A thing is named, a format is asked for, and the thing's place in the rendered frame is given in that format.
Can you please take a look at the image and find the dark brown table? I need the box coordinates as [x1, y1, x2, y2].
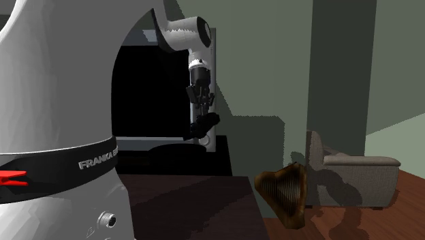
[117, 175, 272, 240]

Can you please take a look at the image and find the grey sofa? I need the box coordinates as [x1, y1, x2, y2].
[304, 130, 402, 210]

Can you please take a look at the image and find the black angular object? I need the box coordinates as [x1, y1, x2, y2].
[183, 112, 221, 140]

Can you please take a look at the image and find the brown harp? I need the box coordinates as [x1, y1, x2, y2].
[254, 162, 309, 230]

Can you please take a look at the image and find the grey framed television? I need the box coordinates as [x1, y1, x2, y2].
[111, 27, 218, 154]

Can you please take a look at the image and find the black television stand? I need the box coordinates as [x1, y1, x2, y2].
[114, 134, 234, 177]

